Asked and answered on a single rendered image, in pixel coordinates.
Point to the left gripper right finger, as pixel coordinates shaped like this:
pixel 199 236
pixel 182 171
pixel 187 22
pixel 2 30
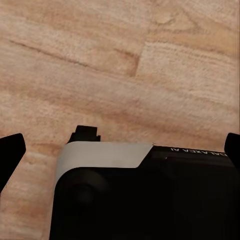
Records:
pixel 232 149

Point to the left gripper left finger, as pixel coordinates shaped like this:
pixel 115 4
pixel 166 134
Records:
pixel 12 149

